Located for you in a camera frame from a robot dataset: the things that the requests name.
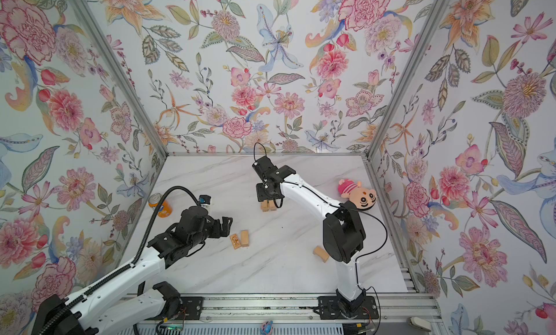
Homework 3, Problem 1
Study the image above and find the curved wood block right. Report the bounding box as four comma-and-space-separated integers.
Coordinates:
313, 246, 330, 263

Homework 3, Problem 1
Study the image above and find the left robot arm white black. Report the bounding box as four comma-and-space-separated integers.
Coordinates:
32, 206, 233, 334

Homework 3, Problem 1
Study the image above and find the orange soda can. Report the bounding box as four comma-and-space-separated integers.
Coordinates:
148, 193, 172, 218

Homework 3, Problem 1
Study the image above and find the small colourful object on rail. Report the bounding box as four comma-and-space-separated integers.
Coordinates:
259, 321, 273, 335

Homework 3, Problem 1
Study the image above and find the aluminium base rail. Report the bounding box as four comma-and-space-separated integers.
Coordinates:
129, 293, 444, 326

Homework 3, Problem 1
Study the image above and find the pink plush doll toy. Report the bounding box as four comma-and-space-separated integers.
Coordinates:
338, 179, 378, 210

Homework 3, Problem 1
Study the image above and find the plain wood block beside printed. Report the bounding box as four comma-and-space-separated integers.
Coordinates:
240, 230, 250, 247

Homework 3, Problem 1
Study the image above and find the white object bottom right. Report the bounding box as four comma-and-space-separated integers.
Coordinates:
408, 317, 432, 333

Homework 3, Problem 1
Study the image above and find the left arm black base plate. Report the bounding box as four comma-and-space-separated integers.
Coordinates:
155, 297, 204, 321

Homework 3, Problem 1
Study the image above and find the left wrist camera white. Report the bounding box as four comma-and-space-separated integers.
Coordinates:
198, 194, 211, 208

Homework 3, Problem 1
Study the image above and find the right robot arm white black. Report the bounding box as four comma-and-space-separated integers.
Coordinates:
252, 156, 366, 318

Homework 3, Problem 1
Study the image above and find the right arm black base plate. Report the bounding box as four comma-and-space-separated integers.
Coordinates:
317, 295, 379, 321

